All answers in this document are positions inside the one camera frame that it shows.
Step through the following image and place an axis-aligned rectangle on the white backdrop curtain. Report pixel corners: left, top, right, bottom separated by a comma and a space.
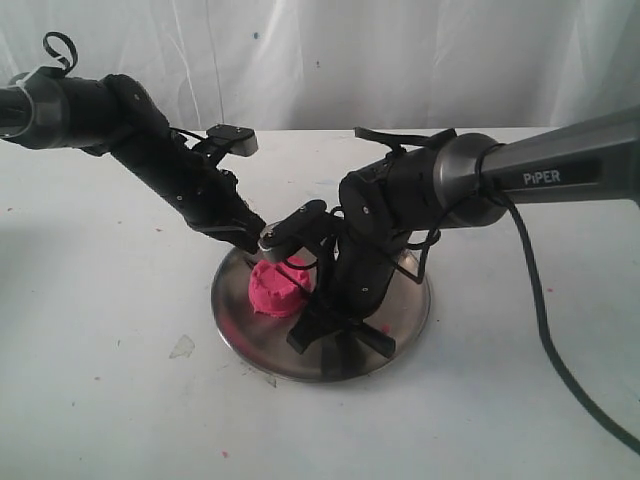
1, 1, 639, 130

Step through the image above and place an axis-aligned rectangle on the round stainless steel plate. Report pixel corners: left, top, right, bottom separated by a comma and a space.
211, 248, 432, 383

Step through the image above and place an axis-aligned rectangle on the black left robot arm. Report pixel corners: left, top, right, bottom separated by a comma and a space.
1, 73, 265, 253

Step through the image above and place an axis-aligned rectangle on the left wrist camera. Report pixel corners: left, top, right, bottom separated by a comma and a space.
206, 124, 258, 157

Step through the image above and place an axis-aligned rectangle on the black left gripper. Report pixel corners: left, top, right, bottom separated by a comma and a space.
169, 164, 266, 253

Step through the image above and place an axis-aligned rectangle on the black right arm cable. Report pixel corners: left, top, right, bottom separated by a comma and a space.
499, 194, 640, 456

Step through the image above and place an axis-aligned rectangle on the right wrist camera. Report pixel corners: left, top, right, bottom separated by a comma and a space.
258, 199, 343, 263

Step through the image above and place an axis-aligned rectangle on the pink play dough lump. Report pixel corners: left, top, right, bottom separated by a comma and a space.
248, 259, 307, 318

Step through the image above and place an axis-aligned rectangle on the left arm cable loop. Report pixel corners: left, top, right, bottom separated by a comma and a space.
42, 31, 79, 69

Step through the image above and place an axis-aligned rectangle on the black knife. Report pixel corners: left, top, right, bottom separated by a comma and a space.
273, 262, 315, 298

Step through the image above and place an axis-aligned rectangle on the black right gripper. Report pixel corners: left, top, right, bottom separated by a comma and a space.
286, 229, 400, 357

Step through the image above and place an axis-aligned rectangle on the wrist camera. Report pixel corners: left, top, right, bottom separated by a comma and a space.
206, 124, 258, 157
258, 199, 343, 263

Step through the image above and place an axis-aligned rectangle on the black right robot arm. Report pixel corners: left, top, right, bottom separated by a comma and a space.
287, 108, 639, 357

